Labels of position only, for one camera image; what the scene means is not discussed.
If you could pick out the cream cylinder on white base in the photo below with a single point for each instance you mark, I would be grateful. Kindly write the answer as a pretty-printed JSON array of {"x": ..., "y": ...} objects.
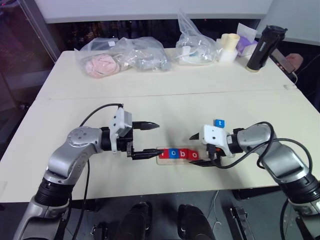
[{"x": 228, "y": 47}]

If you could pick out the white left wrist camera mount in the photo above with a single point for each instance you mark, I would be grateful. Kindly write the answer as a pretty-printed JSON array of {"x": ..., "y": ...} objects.
[{"x": 118, "y": 121}]

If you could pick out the clear bag with pink cloth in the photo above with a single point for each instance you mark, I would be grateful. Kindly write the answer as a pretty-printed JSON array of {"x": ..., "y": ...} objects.
[{"x": 100, "y": 65}]

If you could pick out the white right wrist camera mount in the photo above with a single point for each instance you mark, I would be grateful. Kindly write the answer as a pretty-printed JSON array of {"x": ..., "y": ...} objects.
[{"x": 215, "y": 135}]

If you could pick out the blue letter tile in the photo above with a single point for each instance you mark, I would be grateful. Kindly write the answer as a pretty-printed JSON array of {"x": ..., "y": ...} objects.
[{"x": 219, "y": 123}]

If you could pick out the black tumbler bottle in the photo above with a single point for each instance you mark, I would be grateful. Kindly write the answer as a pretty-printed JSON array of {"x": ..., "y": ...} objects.
[{"x": 262, "y": 50}]

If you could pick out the tall clear plastic bag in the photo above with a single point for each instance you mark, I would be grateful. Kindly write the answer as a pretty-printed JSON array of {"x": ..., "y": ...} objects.
[{"x": 192, "y": 47}]

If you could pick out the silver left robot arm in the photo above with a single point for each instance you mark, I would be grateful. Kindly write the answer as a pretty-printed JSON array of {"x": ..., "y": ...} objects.
[{"x": 72, "y": 155}]

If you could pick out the red letter o block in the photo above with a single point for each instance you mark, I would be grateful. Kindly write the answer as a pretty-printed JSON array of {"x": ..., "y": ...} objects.
[{"x": 193, "y": 155}]

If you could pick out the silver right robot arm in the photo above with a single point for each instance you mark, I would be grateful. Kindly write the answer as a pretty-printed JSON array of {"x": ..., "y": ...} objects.
[{"x": 282, "y": 160}]

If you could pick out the blue letter o block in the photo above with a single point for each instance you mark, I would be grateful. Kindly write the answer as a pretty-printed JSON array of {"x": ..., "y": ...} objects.
[{"x": 173, "y": 154}]

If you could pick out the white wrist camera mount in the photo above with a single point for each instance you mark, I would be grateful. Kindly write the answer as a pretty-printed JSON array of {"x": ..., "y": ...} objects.
[
  {"x": 215, "y": 135},
  {"x": 118, "y": 121}
]

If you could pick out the dark rounded shape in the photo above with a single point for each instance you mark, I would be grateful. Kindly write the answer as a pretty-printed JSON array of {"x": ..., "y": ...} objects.
[
  {"x": 193, "y": 222},
  {"x": 136, "y": 222}
]

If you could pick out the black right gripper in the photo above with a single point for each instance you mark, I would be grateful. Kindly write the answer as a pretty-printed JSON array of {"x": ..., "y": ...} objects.
[{"x": 214, "y": 153}]

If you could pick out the black table frame bracket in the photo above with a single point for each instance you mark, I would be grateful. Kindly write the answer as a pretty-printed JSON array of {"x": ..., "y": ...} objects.
[{"x": 240, "y": 222}]

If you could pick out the dark smartphone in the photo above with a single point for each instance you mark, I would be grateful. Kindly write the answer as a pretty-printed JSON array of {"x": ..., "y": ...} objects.
[{"x": 281, "y": 60}]

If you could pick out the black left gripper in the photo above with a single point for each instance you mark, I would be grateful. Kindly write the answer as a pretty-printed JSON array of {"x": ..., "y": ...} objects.
[{"x": 125, "y": 143}]

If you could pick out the clear bag with grey parts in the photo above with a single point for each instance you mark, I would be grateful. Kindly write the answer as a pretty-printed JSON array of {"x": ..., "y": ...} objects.
[{"x": 150, "y": 57}]

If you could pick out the purple and white pouch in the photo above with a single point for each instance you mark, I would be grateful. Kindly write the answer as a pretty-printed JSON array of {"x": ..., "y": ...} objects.
[{"x": 246, "y": 37}]

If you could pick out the person's bare hand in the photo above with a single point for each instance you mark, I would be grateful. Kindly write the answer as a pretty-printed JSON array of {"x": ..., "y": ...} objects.
[{"x": 296, "y": 61}]

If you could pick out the red letter r block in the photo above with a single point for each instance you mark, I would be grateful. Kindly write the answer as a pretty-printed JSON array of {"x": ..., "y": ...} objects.
[{"x": 164, "y": 154}]

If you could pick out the clear acrylic tray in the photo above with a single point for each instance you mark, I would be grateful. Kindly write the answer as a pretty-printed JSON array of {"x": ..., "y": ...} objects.
[{"x": 175, "y": 161}]

